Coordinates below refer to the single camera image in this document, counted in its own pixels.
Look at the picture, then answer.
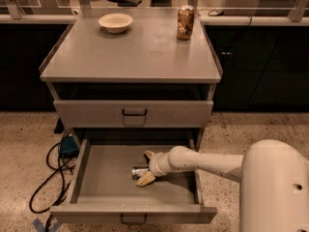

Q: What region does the brown gold soda can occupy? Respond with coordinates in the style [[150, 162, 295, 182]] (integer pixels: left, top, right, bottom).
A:
[[177, 5, 195, 40]]

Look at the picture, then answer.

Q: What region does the black middle drawer handle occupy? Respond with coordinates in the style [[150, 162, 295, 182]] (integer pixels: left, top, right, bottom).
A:
[[120, 214, 148, 225]]

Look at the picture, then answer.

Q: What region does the open grey middle drawer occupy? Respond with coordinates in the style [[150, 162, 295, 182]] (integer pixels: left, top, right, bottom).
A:
[[50, 139, 217, 224]]

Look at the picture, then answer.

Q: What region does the black top drawer handle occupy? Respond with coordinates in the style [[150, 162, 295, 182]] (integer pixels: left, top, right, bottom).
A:
[[122, 108, 148, 117]]

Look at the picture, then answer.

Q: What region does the grey ledge rail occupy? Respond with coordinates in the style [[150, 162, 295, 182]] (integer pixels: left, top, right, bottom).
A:
[[0, 14, 309, 27]]

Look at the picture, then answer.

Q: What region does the black drawer handle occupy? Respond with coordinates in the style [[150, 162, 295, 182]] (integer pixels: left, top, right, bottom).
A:
[[120, 214, 148, 225], [122, 108, 148, 117]]

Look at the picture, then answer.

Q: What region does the blue power adapter box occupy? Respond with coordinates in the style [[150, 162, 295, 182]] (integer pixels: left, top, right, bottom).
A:
[[59, 136, 79, 158]]

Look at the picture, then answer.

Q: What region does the white paper bowl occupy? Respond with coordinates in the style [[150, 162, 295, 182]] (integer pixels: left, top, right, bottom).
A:
[[98, 13, 133, 34]]

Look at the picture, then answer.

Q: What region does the closed grey top drawer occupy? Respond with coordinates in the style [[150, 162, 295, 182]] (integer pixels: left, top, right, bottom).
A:
[[54, 100, 213, 128]]

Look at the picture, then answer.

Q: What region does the grey drawer cabinet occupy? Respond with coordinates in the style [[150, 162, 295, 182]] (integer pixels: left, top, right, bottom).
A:
[[41, 8, 222, 148]]

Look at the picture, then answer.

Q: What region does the silver blue redbull can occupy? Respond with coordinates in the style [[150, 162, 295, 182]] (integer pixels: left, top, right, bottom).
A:
[[131, 166, 149, 180]]

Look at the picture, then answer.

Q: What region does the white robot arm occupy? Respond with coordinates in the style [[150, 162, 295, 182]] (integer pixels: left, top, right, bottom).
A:
[[136, 139, 309, 232]]

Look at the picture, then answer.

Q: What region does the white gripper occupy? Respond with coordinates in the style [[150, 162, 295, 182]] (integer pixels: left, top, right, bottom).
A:
[[136, 150, 172, 187]]

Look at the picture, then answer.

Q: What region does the black floor cable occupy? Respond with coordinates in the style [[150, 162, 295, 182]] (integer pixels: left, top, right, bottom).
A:
[[28, 141, 76, 232]]

